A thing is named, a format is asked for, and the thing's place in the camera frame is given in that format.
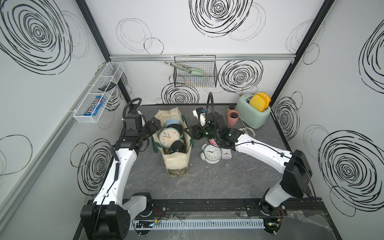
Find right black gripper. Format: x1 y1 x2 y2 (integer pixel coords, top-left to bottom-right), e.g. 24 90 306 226
185 121 221 140

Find small black twin bell clock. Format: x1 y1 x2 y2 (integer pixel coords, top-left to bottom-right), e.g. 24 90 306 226
169 140 186 154

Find green round alarm clock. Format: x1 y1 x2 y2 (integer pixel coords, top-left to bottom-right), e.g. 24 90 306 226
159 127 182 148

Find pale blue square clock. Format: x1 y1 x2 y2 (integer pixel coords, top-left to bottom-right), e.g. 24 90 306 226
165 119 182 128

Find cream canvas tote bag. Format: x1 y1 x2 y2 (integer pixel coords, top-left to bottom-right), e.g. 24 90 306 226
152 108 193 177

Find small white square clock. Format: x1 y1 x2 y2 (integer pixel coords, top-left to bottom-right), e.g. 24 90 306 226
221 149 233 160

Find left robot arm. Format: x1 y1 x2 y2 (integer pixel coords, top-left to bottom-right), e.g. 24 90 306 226
81 113 161 240

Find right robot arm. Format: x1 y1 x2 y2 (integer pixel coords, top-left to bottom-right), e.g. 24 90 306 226
185 108 313 216

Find pink round alarm clock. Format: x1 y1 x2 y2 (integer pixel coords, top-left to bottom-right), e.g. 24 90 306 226
208 139 219 147

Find white twin bell clock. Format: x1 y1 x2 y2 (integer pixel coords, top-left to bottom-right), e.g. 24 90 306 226
200 144 222 165

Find pink cup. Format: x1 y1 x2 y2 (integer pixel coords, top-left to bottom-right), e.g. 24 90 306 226
227 110 240 127

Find blue candy packet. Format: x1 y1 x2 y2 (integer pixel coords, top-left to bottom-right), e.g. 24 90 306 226
84 96 105 116

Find black remote control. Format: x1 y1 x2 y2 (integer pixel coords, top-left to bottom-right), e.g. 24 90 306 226
98 83 117 92

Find green kitchen tongs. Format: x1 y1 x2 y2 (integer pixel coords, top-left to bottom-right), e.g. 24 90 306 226
164 62 205 77

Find mint green toaster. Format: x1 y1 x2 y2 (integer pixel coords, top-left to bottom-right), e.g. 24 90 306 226
235 94 271 129

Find yellow toast slice front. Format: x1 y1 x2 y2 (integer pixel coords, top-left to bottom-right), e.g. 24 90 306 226
249 94 269 112

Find yellow toast slice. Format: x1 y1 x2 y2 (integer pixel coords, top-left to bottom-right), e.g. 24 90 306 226
249 94 269 112
258 92 271 104

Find yellow toast slice back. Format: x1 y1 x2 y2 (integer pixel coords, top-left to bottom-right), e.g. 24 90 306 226
258 92 271 104

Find white wire wall shelf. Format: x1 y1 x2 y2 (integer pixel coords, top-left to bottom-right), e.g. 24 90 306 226
73 62 124 124

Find white toaster power cable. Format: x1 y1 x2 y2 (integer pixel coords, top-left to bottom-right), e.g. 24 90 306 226
238 118 259 140

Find black wire basket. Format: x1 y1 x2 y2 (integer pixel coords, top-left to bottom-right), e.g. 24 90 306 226
172 55 218 88

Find white cable duct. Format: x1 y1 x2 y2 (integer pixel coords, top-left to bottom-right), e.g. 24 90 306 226
130 219 265 231

